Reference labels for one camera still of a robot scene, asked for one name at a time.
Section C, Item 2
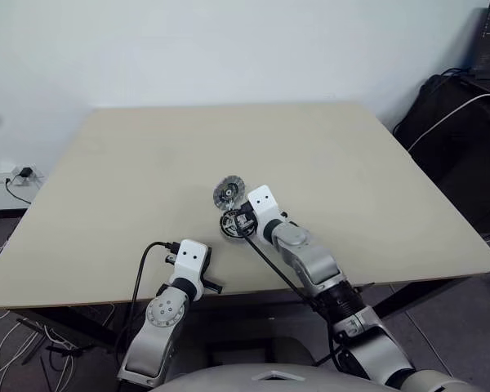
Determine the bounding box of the grey robot torso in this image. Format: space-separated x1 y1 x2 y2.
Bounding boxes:
146 358 393 392

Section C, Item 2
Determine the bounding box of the finned grey motor end cap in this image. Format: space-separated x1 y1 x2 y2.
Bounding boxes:
212 174 247 210

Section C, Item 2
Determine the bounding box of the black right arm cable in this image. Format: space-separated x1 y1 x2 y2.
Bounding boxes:
232 212 352 368

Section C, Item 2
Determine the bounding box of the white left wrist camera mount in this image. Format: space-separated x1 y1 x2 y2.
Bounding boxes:
169 238 213 296

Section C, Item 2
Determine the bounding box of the white wall socket strip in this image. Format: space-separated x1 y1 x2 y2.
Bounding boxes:
0 162 45 187

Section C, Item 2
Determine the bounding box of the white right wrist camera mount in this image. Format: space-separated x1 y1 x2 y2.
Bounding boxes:
247 184 287 243

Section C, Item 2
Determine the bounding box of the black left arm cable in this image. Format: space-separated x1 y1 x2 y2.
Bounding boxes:
114 240 181 360

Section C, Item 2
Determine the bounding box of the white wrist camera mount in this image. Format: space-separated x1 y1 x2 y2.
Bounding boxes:
247 184 287 243
169 238 213 296

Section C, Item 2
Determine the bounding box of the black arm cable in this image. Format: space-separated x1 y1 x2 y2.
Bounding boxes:
232 212 352 368
114 240 181 360

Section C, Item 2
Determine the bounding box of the white cable on bag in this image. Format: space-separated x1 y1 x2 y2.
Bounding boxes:
407 92 490 152

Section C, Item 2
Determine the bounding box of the large black bag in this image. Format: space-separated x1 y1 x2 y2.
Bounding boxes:
392 73 490 234

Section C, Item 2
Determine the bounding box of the black thin floor stand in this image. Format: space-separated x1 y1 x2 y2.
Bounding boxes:
15 317 75 365

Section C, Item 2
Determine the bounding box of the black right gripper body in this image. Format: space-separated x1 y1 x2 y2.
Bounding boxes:
232 203 259 238

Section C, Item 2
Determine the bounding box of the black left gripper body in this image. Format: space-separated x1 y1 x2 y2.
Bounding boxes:
202 249 224 295

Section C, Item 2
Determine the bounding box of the silver black motor rotor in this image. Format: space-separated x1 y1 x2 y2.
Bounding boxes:
219 208 257 242

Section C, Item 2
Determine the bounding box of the black wall socket cable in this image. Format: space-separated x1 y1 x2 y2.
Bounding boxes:
4 175 34 206

